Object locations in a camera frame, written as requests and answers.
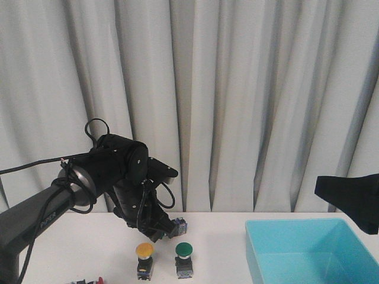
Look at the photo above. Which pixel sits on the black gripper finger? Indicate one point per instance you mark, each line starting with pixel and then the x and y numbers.
pixel 357 197

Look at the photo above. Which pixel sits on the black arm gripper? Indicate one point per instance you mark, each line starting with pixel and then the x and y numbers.
pixel 139 208

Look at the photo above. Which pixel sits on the yellow push button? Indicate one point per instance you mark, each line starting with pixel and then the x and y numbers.
pixel 144 252

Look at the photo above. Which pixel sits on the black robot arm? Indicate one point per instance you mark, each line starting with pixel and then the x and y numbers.
pixel 116 166

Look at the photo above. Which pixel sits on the light blue plastic box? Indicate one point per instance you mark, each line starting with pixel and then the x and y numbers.
pixel 307 251

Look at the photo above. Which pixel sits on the lying green push button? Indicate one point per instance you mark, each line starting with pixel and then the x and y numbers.
pixel 180 228

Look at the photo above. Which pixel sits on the standing green push button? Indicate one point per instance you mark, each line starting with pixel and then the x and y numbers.
pixel 183 261

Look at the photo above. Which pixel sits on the lying red push button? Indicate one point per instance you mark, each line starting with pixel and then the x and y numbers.
pixel 99 280

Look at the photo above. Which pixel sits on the grey pleated curtain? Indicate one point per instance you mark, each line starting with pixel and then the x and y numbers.
pixel 249 100

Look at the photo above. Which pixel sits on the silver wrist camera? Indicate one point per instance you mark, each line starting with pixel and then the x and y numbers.
pixel 160 172

